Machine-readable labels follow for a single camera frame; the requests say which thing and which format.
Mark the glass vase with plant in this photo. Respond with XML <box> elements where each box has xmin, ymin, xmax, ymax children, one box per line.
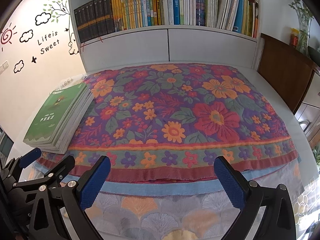
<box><xmin>289</xmin><ymin>0</ymin><xmax>313</xmax><ymax>57</ymax></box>

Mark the black book set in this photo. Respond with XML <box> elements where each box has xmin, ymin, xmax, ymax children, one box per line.
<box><xmin>74</xmin><ymin>0</ymin><xmax>116</xmax><ymax>43</ymax></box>

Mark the row of shelf books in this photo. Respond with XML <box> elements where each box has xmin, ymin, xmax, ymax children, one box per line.
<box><xmin>69</xmin><ymin>0</ymin><xmax>259</xmax><ymax>39</ymax></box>

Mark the green cover book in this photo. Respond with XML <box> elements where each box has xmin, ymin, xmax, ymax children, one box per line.
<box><xmin>23</xmin><ymin>82</ymin><xmax>88</xmax><ymax>147</ymax></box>

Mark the brown wooden cabinet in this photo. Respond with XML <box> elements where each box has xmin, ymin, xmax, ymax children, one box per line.
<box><xmin>257</xmin><ymin>34</ymin><xmax>319</xmax><ymax>113</ymax></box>

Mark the white bookshelf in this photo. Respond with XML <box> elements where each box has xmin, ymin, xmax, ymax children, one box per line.
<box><xmin>69</xmin><ymin>0</ymin><xmax>260</xmax><ymax>72</ymax></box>

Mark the floral purple orange cloth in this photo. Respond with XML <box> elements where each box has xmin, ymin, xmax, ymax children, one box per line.
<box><xmin>37</xmin><ymin>63</ymin><xmax>299</xmax><ymax>183</ymax></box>

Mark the yellow red jar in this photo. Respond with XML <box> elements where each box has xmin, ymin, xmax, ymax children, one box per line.
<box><xmin>290</xmin><ymin>28</ymin><xmax>299</xmax><ymax>48</ymax></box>

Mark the stack of grey books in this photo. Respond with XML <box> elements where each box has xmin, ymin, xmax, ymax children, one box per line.
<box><xmin>31</xmin><ymin>85</ymin><xmax>94</xmax><ymax>154</ymax></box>

